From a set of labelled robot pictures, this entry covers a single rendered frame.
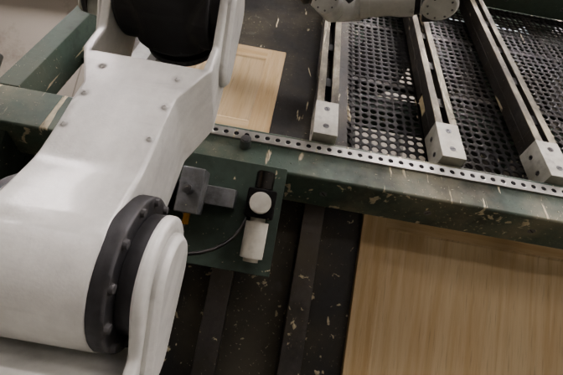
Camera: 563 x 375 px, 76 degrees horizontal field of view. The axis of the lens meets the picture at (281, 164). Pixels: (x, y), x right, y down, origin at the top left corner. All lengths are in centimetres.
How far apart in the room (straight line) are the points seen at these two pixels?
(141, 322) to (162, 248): 6
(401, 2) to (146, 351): 86
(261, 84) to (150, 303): 83
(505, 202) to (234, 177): 64
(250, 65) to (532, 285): 106
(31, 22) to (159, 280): 453
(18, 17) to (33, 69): 374
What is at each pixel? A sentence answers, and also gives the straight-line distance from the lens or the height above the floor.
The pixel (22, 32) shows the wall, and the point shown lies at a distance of 478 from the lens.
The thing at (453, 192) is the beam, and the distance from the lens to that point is 93.
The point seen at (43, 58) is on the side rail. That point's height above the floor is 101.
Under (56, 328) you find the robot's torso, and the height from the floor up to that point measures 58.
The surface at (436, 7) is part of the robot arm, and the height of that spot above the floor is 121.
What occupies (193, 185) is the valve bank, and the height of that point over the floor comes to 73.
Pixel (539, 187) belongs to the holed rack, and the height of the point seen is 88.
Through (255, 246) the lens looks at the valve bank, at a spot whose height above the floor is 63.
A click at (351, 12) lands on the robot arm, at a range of 103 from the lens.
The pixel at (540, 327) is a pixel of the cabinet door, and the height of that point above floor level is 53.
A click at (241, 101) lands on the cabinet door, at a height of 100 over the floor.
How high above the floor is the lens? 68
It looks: 10 degrees up
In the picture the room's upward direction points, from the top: 10 degrees clockwise
